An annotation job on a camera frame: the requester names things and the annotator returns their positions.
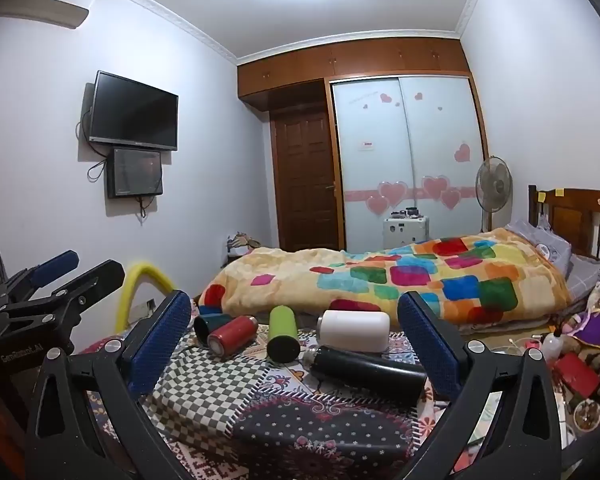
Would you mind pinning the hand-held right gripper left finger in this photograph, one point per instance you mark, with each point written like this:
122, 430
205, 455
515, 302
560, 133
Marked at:
160, 345

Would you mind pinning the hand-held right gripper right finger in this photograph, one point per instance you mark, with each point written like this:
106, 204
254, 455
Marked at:
430, 345

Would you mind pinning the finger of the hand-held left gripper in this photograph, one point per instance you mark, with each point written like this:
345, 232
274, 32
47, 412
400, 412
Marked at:
96, 276
55, 266

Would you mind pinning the dark teal cup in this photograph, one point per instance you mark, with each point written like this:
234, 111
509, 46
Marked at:
211, 325

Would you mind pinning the black cup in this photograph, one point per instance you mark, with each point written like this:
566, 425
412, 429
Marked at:
370, 372

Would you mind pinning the red cup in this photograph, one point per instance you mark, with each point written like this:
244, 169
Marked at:
232, 335

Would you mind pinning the white cup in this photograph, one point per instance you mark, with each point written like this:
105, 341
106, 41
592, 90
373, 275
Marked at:
352, 330

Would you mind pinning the green cup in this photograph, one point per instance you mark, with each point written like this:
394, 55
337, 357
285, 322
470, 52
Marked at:
283, 332

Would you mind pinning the yellow foam arch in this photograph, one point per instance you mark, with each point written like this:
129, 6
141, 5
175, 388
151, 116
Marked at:
130, 285

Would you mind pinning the grey checkered cloth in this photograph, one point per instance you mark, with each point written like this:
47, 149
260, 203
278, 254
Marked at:
205, 395

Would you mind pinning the colourful patchwork blanket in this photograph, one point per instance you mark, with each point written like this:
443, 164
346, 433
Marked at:
380, 270

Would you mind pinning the small white cabinet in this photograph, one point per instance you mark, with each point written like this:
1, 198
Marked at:
406, 234

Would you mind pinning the clear plastic bottle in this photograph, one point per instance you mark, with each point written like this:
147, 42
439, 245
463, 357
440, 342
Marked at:
557, 346

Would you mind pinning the pile of clothes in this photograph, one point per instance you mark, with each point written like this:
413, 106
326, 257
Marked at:
245, 245

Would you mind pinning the patterned floral blanket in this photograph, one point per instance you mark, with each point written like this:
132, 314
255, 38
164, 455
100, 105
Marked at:
320, 435

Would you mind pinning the red box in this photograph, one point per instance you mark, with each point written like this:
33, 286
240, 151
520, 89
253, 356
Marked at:
575, 375

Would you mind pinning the grey pillow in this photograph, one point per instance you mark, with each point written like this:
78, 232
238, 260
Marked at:
542, 245
585, 275

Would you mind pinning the round tin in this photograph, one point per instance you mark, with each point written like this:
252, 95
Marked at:
587, 415

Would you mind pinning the standing fan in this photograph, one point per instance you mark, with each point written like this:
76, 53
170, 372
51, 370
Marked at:
493, 180

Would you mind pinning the wardrobe with heart stickers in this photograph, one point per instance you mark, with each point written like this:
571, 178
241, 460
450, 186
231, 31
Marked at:
405, 160

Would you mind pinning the wooden headboard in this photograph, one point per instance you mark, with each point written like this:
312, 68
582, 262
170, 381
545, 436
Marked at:
575, 215

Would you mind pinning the brown wooden door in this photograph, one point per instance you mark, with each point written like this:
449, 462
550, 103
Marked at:
305, 180

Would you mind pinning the wooden overhead cabinet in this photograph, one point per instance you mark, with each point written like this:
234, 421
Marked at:
340, 65

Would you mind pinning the small black wall monitor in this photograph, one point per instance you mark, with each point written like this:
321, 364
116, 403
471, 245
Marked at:
134, 171

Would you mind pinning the black wall television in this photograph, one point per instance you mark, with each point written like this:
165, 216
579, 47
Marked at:
132, 112

